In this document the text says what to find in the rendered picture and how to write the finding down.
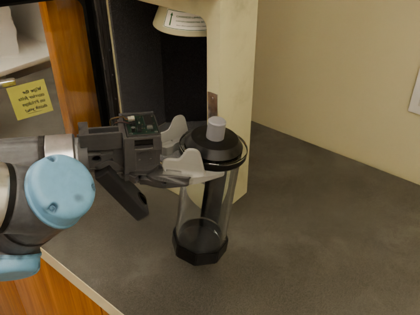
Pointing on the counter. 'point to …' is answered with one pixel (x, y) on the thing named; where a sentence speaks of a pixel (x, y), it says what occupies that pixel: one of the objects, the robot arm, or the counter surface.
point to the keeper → (212, 104)
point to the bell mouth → (179, 23)
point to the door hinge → (102, 17)
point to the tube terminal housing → (224, 64)
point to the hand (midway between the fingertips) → (210, 157)
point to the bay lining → (157, 65)
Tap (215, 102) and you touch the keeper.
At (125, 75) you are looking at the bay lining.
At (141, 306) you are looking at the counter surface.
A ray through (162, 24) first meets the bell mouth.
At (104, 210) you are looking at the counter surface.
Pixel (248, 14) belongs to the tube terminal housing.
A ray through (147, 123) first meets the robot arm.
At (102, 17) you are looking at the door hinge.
